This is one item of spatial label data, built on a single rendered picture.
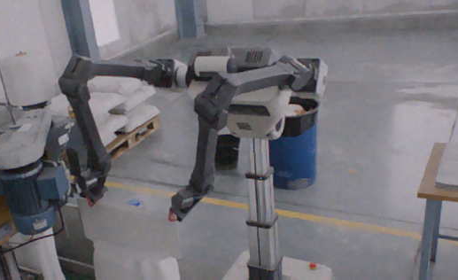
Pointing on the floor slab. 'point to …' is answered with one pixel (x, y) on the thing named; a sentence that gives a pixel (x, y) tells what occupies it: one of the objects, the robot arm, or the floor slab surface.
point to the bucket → (227, 152)
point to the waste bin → (296, 147)
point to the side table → (433, 209)
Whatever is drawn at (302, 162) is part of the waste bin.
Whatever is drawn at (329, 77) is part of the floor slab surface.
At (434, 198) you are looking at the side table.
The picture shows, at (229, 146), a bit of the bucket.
